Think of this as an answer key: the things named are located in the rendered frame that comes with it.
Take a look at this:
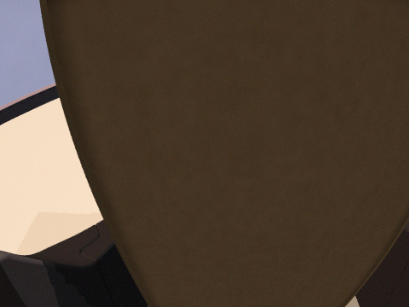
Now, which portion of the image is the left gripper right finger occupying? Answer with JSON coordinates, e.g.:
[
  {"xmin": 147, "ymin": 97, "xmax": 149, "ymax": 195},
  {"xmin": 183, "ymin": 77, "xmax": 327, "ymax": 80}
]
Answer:
[{"xmin": 355, "ymin": 221, "xmax": 409, "ymax": 307}]

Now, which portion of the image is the brown cardboard box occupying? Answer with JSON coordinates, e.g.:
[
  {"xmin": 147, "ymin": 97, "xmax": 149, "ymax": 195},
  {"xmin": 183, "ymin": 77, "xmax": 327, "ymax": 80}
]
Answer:
[{"xmin": 39, "ymin": 0, "xmax": 409, "ymax": 307}]

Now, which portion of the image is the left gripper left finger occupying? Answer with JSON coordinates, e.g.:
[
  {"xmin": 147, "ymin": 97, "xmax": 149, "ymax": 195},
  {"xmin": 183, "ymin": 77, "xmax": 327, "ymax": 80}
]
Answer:
[{"xmin": 0, "ymin": 220, "xmax": 148, "ymax": 307}]

